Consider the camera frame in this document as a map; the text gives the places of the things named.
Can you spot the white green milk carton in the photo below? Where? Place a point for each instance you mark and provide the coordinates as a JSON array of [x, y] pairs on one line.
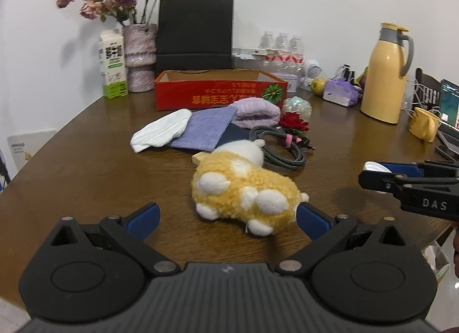
[[111, 50]]

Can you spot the white paper sign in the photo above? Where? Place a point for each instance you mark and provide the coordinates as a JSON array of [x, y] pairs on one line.
[[24, 146]]

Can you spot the yellow white plush toy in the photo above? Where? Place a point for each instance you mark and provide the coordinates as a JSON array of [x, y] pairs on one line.
[[231, 183]]

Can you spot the middle water bottle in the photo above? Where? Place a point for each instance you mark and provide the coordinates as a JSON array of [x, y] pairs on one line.
[[282, 48]]

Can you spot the small white fan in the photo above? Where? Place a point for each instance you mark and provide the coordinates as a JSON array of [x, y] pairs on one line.
[[309, 72]]

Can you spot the lilac towel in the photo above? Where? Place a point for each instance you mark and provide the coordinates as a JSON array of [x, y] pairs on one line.
[[253, 112]]

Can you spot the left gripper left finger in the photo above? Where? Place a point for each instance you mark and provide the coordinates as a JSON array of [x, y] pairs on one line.
[[127, 235]]

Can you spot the dark navy cloth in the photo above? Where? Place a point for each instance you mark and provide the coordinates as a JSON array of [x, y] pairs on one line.
[[233, 133]]

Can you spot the white flat carton box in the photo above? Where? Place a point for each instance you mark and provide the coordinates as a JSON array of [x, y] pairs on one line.
[[254, 53]]

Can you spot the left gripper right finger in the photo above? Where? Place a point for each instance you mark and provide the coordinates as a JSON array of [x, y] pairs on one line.
[[328, 235]]

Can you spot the right water bottle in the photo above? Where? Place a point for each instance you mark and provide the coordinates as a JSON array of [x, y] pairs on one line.
[[296, 52]]

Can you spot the black paper bag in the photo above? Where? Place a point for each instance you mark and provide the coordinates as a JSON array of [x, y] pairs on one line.
[[194, 35]]

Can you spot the black binder clips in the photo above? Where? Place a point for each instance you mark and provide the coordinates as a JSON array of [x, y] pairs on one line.
[[345, 72]]

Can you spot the yellow mug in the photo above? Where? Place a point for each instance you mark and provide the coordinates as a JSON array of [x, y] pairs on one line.
[[424, 125]]

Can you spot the purple textured vase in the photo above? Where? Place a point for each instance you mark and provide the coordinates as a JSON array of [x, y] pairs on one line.
[[140, 56]]

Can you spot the red cardboard box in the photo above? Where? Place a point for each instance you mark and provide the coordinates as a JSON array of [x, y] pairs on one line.
[[216, 88]]

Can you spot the yellow green apple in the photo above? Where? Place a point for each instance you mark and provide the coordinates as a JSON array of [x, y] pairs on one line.
[[317, 86]]

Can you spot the purple tissue pack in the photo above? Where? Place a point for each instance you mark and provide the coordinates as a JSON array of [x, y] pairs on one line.
[[341, 92]]

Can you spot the left water bottle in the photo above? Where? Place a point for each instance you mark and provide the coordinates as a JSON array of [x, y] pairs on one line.
[[267, 41]]

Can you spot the yellow thermos jug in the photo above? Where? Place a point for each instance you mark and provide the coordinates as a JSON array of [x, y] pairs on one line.
[[389, 64]]

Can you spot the white cloth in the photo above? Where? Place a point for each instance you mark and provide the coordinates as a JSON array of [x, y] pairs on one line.
[[162, 131]]

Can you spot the iridescent mesh ball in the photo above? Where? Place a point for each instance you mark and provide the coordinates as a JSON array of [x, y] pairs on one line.
[[298, 105]]

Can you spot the laptop computer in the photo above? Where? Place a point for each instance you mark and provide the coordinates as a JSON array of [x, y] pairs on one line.
[[448, 115]]

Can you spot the white round dish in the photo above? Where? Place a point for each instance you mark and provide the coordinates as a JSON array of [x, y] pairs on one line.
[[374, 166]]

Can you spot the purple woven cloth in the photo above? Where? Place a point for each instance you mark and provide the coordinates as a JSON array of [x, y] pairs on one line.
[[205, 129]]

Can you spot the dark wooden chair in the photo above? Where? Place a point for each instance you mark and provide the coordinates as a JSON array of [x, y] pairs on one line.
[[428, 90]]

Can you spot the red rose flower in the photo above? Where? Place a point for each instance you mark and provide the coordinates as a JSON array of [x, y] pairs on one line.
[[292, 120]]

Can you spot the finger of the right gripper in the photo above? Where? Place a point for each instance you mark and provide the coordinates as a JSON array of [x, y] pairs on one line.
[[397, 183], [426, 169]]

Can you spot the small wooden block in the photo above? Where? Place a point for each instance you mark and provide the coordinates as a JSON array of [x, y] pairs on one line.
[[198, 157]]

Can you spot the water bottle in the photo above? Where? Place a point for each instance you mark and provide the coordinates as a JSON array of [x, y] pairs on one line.
[[282, 48], [267, 41], [296, 52]]

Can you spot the person right hand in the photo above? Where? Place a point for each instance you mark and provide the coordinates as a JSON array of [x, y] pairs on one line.
[[455, 226]]

